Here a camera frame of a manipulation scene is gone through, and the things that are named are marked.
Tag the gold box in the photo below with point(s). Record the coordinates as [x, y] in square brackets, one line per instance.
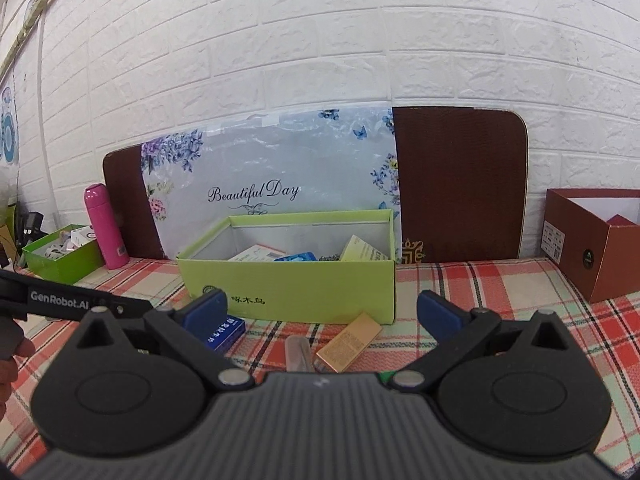
[347, 342]

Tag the brown board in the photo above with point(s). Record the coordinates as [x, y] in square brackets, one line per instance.
[460, 180]

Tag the blue packet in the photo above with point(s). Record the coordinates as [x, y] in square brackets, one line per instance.
[297, 257]

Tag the plaid tablecloth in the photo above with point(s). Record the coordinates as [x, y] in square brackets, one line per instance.
[475, 280]

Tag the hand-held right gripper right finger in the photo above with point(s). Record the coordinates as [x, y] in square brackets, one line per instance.
[440, 310]

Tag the clear plastic tube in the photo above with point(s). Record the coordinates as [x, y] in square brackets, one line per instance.
[299, 355]

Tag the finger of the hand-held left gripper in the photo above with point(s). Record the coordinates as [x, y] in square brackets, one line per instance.
[130, 306]

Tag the small blue box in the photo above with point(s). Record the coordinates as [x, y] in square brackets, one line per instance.
[227, 332]

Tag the brown cardboard box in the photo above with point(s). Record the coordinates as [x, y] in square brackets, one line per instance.
[595, 260]

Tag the person's left hand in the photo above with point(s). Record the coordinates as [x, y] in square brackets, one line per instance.
[12, 355]

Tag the small open green box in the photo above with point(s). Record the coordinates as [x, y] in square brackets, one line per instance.
[60, 260]

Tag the black charger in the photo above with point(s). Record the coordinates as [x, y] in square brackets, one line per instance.
[31, 227]

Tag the blue round wall sticker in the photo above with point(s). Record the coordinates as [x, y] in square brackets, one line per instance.
[7, 130]

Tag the white flat carton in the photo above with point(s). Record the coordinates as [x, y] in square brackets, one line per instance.
[255, 253]

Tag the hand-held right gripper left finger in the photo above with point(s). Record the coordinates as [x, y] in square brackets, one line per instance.
[206, 310]

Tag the large light green box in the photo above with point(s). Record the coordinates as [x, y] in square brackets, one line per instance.
[300, 287]

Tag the pink bottle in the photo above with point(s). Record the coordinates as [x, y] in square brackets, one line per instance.
[105, 225]

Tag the pale yellow carton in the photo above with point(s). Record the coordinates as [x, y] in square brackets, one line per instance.
[362, 249]

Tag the floral printed plastic bag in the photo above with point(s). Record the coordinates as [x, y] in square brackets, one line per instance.
[260, 170]

